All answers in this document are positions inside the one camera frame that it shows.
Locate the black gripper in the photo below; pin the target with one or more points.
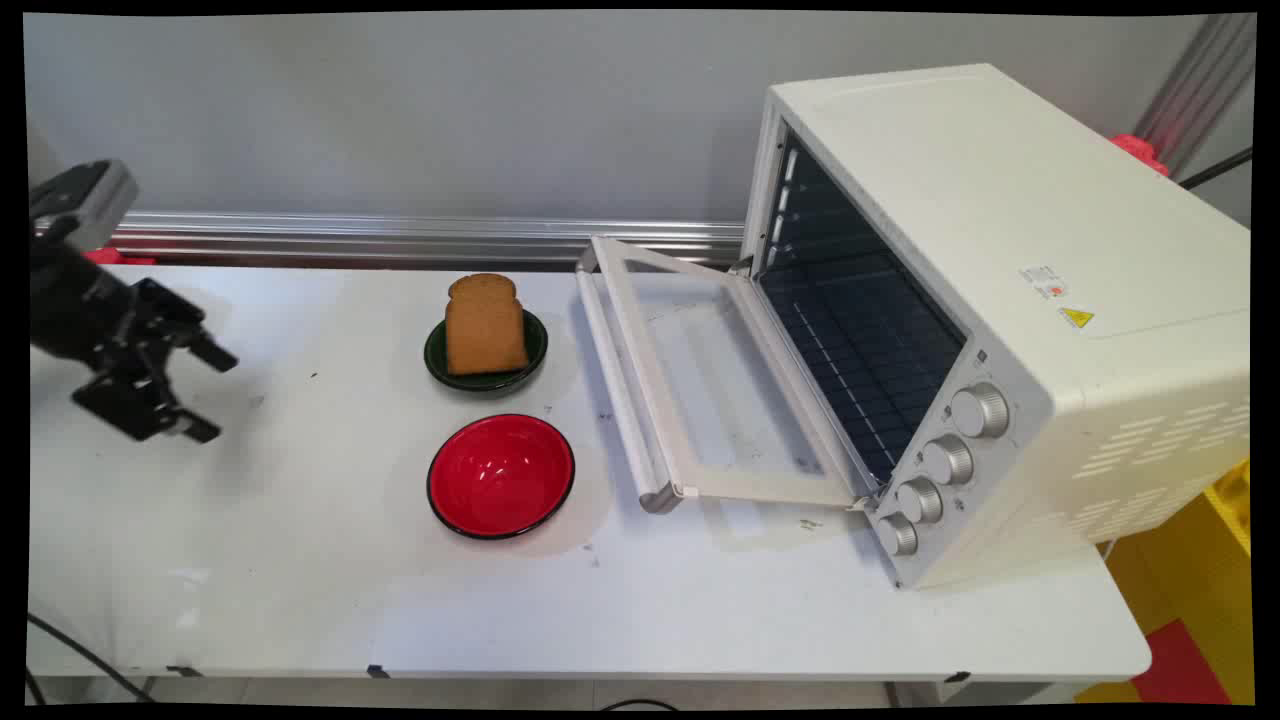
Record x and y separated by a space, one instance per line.
75 300

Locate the dark green plate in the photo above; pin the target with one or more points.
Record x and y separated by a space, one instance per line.
482 383

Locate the brown bread slice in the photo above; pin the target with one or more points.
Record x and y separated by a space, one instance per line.
485 330

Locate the red bowl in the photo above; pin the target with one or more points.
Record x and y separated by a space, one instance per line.
500 478

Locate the silver oven knob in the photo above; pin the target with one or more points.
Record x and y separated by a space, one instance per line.
948 461
982 411
919 501
897 535

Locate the white toaster oven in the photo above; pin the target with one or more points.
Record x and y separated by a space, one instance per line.
1000 200

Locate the yellow floor mat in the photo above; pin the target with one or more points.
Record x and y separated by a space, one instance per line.
1190 570

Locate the red floor mat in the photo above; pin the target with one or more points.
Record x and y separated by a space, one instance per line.
1180 668

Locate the red plastic bracket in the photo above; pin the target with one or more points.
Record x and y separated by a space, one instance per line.
1142 152
118 257

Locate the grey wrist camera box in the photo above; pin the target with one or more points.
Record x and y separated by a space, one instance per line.
85 200

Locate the long aluminium rail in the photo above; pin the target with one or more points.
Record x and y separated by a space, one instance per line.
400 238

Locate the aluminium frame post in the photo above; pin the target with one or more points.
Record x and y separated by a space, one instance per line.
1200 90

